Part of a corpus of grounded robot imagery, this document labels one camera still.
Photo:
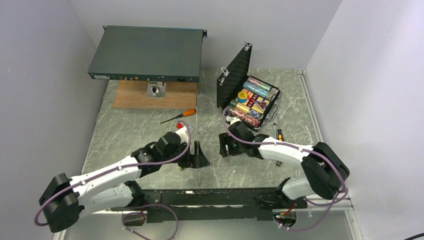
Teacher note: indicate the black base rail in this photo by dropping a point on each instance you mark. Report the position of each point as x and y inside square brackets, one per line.
[260, 203]

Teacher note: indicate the black poker chip case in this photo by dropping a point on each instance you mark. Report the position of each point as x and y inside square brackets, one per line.
[235, 78]

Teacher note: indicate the red triangular dealer token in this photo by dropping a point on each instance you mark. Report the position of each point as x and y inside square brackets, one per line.
[261, 105]

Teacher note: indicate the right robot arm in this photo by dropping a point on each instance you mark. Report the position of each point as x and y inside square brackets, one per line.
[324, 174]

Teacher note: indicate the orange handle screwdriver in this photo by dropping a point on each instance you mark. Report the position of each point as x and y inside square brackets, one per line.
[186, 113]

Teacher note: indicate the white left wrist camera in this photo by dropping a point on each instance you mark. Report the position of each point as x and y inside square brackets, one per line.
[183, 130]

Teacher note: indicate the yellow black handle tool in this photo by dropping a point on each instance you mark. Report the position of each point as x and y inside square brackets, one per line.
[278, 133]

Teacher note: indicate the silver metal stand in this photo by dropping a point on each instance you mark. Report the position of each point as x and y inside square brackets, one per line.
[156, 89]

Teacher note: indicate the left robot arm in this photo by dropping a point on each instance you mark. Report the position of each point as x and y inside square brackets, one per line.
[68, 199]

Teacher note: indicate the blue yellow dealer button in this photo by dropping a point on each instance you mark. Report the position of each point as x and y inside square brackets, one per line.
[242, 97]

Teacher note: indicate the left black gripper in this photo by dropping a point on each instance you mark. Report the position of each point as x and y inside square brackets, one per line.
[195, 160]

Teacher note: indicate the dark green rack server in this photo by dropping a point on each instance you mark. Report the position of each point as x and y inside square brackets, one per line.
[157, 54]

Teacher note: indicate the wooden board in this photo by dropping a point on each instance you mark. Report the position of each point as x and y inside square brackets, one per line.
[132, 95]

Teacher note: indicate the blue yellow card deck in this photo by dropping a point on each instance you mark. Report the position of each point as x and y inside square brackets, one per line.
[252, 100]

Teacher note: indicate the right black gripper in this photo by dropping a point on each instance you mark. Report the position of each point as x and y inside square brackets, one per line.
[224, 139]

